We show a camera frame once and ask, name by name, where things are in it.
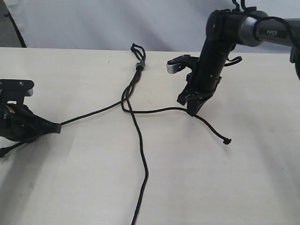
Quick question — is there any black backdrop stand pole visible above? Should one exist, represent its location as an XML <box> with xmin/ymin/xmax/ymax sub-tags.
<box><xmin>4</xmin><ymin>2</ymin><xmax>27</xmax><ymax>48</ymax></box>

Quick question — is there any clear adhesive tape piece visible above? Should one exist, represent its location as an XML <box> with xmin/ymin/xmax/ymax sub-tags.
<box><xmin>135</xmin><ymin>60</ymin><xmax>145</xmax><ymax>69</ymax></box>

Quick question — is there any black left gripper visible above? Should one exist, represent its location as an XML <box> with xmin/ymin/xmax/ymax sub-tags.
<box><xmin>0</xmin><ymin>104</ymin><xmax>61</xmax><ymax>143</ymax></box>

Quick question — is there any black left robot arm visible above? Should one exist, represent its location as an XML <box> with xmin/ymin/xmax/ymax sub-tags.
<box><xmin>0</xmin><ymin>104</ymin><xmax>61</xmax><ymax>143</ymax></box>

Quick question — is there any grey backdrop cloth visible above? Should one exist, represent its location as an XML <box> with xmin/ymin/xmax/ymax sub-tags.
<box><xmin>4</xmin><ymin>0</ymin><xmax>300</xmax><ymax>54</ymax></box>

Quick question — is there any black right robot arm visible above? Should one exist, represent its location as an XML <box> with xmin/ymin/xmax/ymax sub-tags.
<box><xmin>176</xmin><ymin>10</ymin><xmax>300</xmax><ymax>116</ymax></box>

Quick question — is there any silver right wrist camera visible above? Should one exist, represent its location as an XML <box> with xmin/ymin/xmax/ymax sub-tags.
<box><xmin>166</xmin><ymin>54</ymin><xmax>198</xmax><ymax>74</ymax></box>

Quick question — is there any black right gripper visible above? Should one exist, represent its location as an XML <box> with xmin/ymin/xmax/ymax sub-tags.
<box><xmin>177</xmin><ymin>73</ymin><xmax>222</xmax><ymax>117</ymax></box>

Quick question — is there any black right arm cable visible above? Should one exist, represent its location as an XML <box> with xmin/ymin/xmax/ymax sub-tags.
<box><xmin>225</xmin><ymin>0</ymin><xmax>300</xmax><ymax>68</ymax></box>

